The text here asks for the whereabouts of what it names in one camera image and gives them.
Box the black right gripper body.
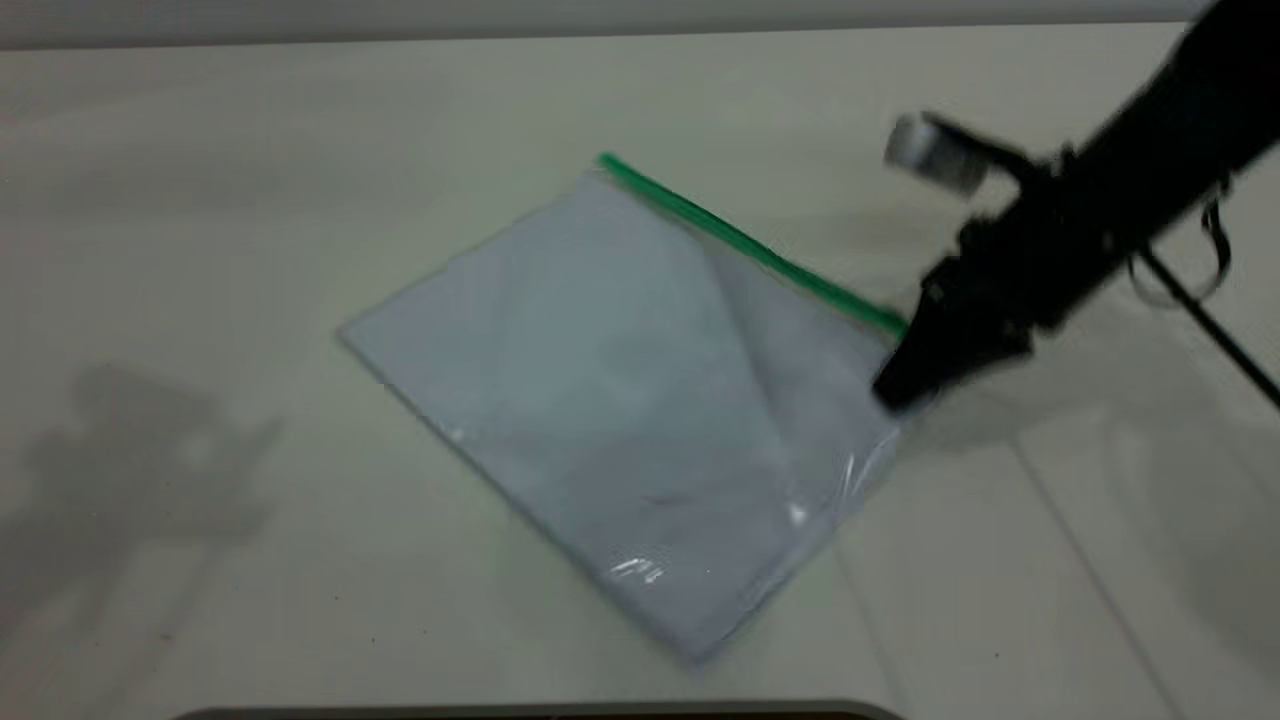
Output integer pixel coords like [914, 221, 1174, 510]
[920, 150, 1116, 361]

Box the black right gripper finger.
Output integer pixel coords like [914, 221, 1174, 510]
[872, 288, 963, 414]

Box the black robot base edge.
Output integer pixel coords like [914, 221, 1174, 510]
[175, 698, 906, 720]

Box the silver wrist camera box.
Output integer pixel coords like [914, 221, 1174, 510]
[884, 112, 1031, 195]

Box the thin black straight cable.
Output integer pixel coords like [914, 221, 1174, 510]
[1140, 248, 1280, 411]

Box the clear zip bag green zipper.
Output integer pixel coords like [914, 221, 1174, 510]
[338, 152, 913, 666]

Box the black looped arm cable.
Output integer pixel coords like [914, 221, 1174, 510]
[1128, 178, 1233, 307]

